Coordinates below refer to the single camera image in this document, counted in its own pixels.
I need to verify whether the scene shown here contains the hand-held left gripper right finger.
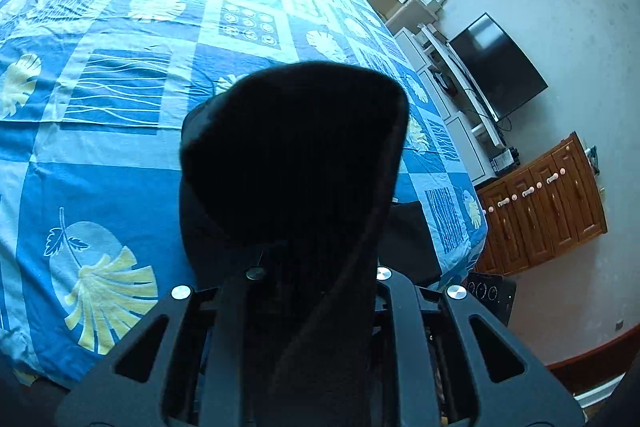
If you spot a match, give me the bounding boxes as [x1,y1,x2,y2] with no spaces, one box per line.
[372,266,587,427]

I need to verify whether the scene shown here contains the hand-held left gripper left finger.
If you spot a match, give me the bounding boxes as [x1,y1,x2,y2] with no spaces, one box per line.
[56,266,268,427]

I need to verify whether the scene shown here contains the black pants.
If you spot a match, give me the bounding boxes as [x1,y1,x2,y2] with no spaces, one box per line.
[178,62,442,427]

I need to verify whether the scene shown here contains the black box with dials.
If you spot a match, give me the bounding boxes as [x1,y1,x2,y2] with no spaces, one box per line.
[462,272,518,328]

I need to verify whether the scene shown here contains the brown wooden cabinet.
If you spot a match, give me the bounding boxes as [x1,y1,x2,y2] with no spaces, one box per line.
[472,132,609,278]

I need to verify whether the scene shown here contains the white television stand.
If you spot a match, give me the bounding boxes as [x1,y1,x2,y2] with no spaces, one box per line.
[392,24,507,188]

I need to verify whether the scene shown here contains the black set-top box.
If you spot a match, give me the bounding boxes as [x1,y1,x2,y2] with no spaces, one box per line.
[434,69,456,95]

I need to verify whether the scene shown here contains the blue patterned bedspread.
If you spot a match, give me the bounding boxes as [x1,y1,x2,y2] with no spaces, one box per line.
[0,0,488,390]

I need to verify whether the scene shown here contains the black television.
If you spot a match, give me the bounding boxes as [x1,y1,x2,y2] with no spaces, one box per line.
[448,12,550,122]

